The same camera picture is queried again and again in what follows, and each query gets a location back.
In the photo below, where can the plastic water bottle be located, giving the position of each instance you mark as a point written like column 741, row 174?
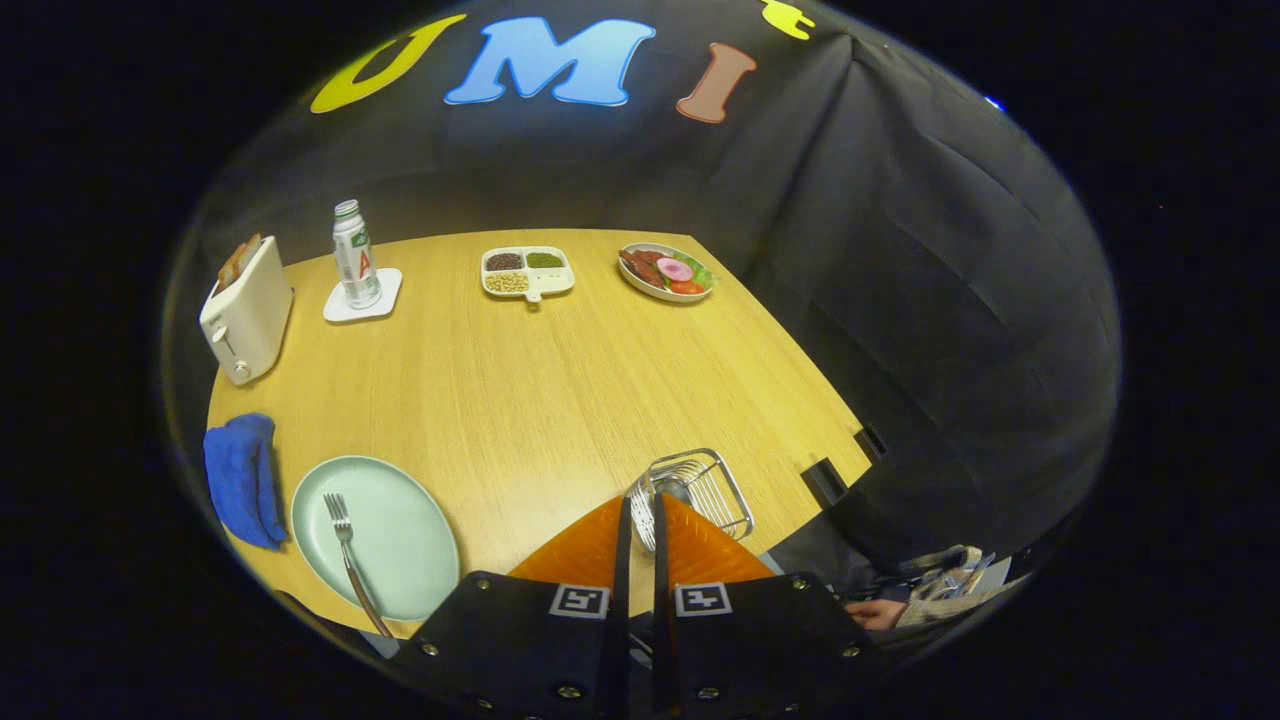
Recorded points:
column 355, row 260

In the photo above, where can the pile of yellow soybeans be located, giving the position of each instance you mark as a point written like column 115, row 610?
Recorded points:
column 506, row 282

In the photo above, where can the pale green plate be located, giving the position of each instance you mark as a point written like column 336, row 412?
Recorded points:
column 400, row 540

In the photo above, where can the white plate of food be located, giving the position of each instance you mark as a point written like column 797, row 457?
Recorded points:
column 655, row 293

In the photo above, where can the pile of dark brown beans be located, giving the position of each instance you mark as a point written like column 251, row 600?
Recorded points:
column 503, row 261

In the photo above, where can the white toaster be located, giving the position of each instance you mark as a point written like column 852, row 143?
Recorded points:
column 250, row 320

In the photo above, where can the green lettuce leaf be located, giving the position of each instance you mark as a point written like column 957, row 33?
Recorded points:
column 703, row 270

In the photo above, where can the blue cloth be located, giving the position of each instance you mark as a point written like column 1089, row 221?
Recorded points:
column 240, row 480

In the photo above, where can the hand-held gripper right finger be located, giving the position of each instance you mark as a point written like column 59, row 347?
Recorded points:
column 661, row 580

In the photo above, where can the red tomato slice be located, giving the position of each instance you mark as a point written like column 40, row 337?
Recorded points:
column 686, row 287

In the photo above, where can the pink onion slice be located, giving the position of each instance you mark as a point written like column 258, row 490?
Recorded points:
column 674, row 268

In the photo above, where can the white divided dish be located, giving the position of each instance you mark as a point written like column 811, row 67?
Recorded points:
column 550, row 282

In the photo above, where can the pile of green beans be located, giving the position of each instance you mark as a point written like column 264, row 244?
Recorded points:
column 544, row 260

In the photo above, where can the white square coaster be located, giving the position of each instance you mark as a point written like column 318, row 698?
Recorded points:
column 340, row 312

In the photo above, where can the brown toast slice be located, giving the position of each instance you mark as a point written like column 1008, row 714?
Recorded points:
column 232, row 267
column 248, row 252

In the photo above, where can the brown meat slices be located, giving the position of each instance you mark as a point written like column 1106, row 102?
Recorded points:
column 642, row 267

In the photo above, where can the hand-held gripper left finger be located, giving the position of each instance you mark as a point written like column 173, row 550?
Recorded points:
column 620, row 580

